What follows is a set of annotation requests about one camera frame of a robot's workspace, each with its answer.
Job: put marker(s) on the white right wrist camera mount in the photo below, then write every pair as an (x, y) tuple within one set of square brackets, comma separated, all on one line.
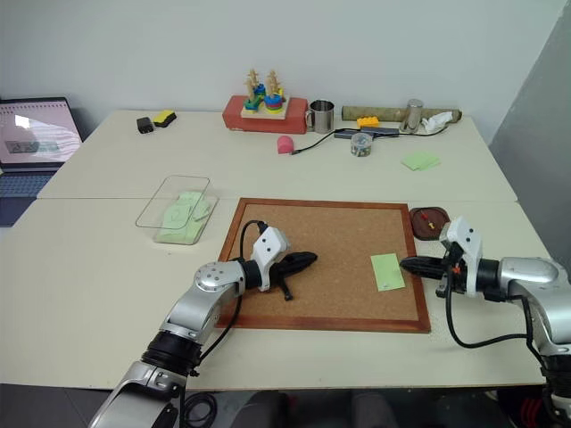
[(465, 232)]

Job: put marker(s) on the clear jar of pushpins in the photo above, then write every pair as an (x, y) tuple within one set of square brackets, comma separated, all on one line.
[(361, 145)]

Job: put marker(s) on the pile of green notes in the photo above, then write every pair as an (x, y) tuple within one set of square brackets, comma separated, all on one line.
[(183, 218)]

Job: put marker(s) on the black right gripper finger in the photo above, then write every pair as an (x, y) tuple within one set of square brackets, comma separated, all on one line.
[(424, 262), (428, 272)]

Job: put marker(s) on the cardboard tube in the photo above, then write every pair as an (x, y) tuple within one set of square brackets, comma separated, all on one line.
[(383, 111)]

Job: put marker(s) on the black power adapter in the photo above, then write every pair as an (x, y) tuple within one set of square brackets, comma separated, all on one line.
[(145, 125)]

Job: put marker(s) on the open laptop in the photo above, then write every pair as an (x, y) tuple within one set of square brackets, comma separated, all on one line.
[(35, 134)]

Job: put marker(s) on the grey partition panel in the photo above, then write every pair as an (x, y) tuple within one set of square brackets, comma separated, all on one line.
[(542, 134)]

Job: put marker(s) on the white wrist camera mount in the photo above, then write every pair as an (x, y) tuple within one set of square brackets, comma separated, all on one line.
[(269, 244), (465, 232)]

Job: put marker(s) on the yellow toy brick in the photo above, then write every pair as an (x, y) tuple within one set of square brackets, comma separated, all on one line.
[(367, 122)]

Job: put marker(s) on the pink rounded block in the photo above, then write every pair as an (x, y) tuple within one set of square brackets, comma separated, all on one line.
[(285, 145)]

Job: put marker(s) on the red cardboard box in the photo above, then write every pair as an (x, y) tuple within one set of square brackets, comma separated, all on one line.
[(232, 118)]

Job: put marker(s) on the steel shaker bottle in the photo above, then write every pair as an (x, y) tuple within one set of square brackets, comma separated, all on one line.
[(412, 116)]

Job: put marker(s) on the yellow and black sponge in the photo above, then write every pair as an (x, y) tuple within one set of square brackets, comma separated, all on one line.
[(164, 118)]

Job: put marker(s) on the wood-framed cork board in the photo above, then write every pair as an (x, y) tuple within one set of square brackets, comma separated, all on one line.
[(330, 290)]

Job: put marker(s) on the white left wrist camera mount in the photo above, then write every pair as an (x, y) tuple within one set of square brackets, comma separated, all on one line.
[(269, 244)]

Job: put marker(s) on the clear plastic box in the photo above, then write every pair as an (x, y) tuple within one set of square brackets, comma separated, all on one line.
[(149, 209)]

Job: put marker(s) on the steel mug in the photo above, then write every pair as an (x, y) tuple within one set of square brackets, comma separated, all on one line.
[(322, 117)]

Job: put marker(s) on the single green sticky note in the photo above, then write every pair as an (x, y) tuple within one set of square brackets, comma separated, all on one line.
[(386, 269)]

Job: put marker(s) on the crumpled white tissue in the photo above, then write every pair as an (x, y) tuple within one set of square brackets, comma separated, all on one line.
[(433, 122)]

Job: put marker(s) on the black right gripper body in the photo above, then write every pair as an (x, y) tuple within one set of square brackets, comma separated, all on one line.
[(455, 281)]

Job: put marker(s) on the grey usb hub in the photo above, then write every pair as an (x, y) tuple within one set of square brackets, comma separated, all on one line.
[(379, 130)]

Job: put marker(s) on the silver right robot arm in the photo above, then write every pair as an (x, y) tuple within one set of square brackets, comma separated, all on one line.
[(535, 273)]

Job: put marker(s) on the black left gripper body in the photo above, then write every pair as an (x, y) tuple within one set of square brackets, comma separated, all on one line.
[(285, 281)]

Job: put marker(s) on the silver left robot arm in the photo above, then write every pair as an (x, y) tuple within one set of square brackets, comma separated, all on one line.
[(206, 277)]

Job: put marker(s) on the green sticky note pad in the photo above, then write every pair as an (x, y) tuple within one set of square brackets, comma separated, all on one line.
[(420, 161)]

